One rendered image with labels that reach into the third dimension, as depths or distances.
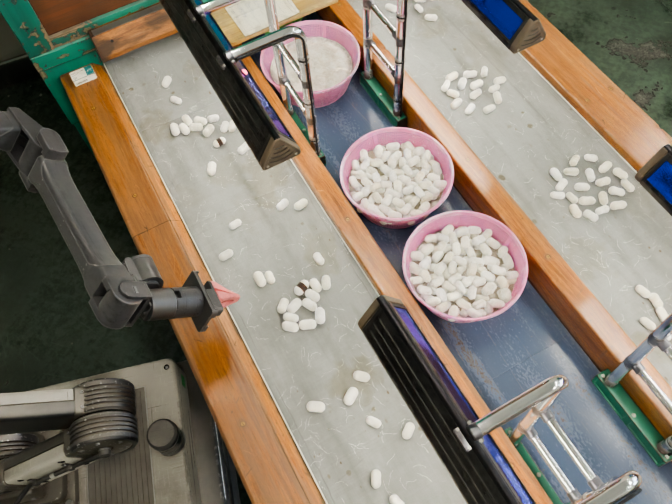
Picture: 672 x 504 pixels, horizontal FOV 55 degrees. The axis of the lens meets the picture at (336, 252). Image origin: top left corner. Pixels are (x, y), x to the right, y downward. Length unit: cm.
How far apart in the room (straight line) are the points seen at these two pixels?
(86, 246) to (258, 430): 47
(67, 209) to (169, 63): 74
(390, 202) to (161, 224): 53
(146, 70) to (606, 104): 120
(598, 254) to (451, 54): 67
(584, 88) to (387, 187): 56
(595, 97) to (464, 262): 57
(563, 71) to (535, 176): 32
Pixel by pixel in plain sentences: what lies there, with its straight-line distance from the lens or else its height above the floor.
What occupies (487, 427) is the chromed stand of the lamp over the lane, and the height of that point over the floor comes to 112.
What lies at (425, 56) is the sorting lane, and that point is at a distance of 180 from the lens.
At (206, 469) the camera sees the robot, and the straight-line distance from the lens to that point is 173.
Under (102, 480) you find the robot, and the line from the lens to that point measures 166.
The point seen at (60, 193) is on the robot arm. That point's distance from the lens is 128.
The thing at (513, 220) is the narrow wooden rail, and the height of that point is 76.
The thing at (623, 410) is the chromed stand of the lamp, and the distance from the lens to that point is 142.
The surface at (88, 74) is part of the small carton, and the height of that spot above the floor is 78.
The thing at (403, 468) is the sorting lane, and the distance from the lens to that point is 128.
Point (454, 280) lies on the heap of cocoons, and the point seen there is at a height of 74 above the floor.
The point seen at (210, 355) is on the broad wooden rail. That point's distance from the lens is 135.
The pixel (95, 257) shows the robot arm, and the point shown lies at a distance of 118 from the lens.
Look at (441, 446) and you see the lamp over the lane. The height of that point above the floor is 107.
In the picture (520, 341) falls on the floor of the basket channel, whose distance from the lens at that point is 145.
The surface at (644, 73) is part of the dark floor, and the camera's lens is 298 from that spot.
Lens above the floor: 200
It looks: 61 degrees down
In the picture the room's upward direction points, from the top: 6 degrees counter-clockwise
